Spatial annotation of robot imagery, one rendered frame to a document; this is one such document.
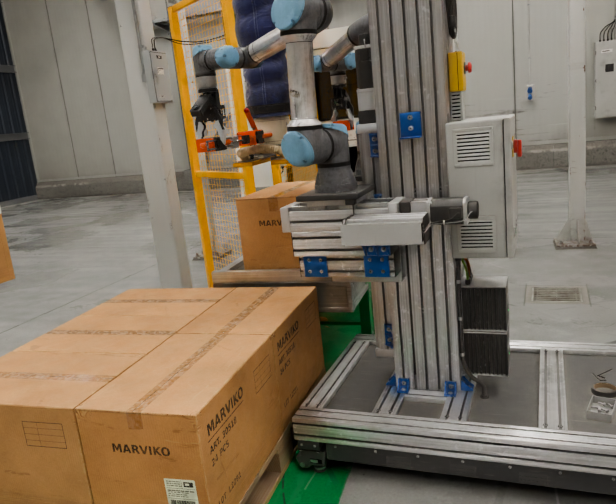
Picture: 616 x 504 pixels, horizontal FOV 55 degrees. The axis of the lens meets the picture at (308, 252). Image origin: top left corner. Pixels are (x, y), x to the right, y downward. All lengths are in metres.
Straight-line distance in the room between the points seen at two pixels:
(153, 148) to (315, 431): 2.18
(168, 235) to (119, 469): 2.17
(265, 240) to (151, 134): 1.25
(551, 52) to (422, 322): 9.31
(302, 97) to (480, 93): 9.49
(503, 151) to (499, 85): 9.25
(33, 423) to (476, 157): 1.63
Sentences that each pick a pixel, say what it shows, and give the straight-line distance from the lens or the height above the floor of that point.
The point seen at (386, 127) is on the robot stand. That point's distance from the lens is 2.19.
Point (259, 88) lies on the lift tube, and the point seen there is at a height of 1.44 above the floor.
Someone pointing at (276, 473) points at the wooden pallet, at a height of 0.02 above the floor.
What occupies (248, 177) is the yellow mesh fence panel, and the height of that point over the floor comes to 0.98.
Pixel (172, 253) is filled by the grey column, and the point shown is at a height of 0.55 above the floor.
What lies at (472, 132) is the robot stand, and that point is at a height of 1.19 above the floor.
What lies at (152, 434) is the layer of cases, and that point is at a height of 0.48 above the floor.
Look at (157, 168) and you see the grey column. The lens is 3.82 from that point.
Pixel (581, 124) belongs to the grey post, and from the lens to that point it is 5.41.
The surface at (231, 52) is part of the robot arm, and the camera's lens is 2.23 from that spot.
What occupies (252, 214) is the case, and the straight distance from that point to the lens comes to 2.87.
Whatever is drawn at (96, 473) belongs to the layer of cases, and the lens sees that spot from 2.00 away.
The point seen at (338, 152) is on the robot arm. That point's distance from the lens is 2.05.
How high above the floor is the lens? 1.30
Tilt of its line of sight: 13 degrees down
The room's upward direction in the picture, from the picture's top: 6 degrees counter-clockwise
